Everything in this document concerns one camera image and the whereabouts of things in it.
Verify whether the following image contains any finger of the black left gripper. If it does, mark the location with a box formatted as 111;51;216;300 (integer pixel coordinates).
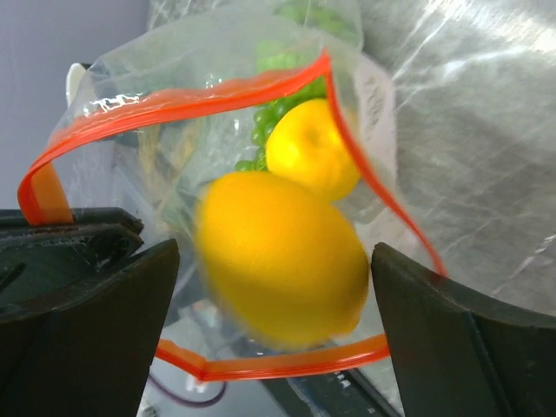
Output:
0;207;144;238
1;225;143;313

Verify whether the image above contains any yellow lemon toy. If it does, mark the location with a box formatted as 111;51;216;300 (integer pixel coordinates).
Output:
266;98;361;201

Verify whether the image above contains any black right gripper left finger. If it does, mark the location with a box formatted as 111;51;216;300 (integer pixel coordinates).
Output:
1;239;180;416

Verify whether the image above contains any dark green mug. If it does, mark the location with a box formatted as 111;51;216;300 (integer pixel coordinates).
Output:
65;63;91;107

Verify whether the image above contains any clear zip bag orange zipper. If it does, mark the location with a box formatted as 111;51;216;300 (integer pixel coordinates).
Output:
17;4;444;381

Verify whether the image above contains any green lettuce toy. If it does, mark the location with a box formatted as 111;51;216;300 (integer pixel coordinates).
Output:
234;41;327;171

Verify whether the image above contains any yellow pear toy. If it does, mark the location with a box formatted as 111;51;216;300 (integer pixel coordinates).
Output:
195;171;369;350

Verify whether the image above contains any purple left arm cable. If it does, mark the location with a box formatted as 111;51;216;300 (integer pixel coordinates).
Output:
145;373;229;409

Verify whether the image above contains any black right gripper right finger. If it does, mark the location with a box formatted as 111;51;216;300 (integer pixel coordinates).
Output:
371;243;555;416

